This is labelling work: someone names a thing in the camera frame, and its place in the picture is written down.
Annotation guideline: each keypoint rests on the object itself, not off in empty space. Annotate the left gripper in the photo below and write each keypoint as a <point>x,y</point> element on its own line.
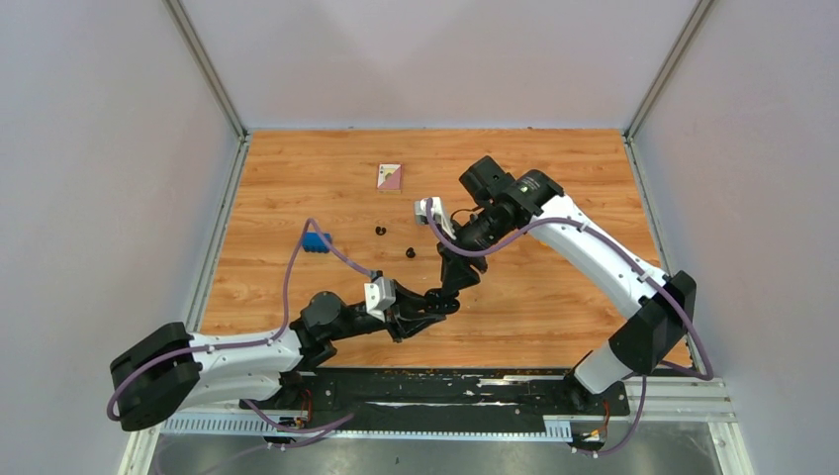
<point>404,320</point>

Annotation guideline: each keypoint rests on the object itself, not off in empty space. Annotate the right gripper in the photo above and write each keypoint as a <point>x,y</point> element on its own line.
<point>456,272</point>

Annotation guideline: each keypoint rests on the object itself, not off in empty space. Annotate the black earbud charging case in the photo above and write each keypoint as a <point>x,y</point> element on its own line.
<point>438,302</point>

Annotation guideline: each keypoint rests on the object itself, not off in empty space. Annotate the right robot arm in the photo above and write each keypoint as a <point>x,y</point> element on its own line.
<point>658,307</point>

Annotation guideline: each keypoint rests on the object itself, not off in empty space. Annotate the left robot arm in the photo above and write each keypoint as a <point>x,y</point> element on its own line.
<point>172,369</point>

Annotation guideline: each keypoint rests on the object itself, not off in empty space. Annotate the blue small object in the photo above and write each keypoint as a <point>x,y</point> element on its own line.
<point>315,243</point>

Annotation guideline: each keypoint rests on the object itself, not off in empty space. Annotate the playing card box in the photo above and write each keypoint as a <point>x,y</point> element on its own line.
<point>390,178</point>

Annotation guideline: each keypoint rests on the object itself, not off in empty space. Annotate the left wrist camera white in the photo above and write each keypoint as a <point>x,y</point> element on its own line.
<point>380,296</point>

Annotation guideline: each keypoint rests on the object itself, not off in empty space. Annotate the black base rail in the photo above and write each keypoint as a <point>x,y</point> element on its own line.
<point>448,400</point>

